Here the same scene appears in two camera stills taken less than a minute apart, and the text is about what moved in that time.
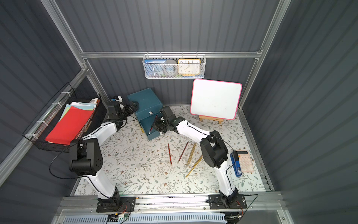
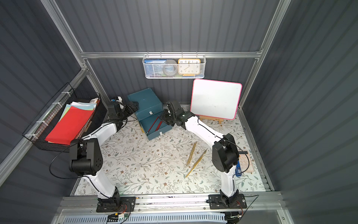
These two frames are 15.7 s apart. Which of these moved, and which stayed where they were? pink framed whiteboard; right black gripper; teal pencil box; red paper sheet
Moved: right black gripper
Stayed: pink framed whiteboard; teal pencil box; red paper sheet
